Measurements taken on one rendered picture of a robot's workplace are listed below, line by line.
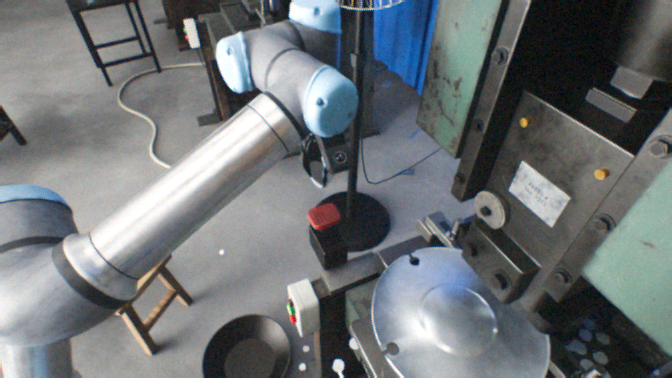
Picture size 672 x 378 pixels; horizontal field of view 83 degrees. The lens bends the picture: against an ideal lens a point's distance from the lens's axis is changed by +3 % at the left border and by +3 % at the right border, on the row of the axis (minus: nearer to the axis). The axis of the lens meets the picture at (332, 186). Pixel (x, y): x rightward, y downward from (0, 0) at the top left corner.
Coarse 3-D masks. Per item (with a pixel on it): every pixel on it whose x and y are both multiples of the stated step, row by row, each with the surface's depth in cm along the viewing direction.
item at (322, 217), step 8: (320, 208) 86; (328, 208) 86; (336, 208) 86; (312, 216) 84; (320, 216) 84; (328, 216) 84; (336, 216) 84; (312, 224) 83; (320, 224) 82; (328, 224) 83; (336, 224) 84
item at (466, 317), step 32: (416, 256) 74; (448, 256) 74; (384, 288) 68; (416, 288) 68; (448, 288) 68; (480, 288) 69; (384, 320) 64; (416, 320) 64; (448, 320) 63; (480, 320) 63; (512, 320) 64; (416, 352) 60; (448, 352) 60; (480, 352) 60; (512, 352) 60; (544, 352) 60
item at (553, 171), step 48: (528, 96) 43; (576, 96) 42; (624, 96) 39; (528, 144) 45; (576, 144) 40; (624, 144) 36; (480, 192) 54; (528, 192) 47; (576, 192) 41; (480, 240) 54; (528, 240) 50; (528, 288) 52
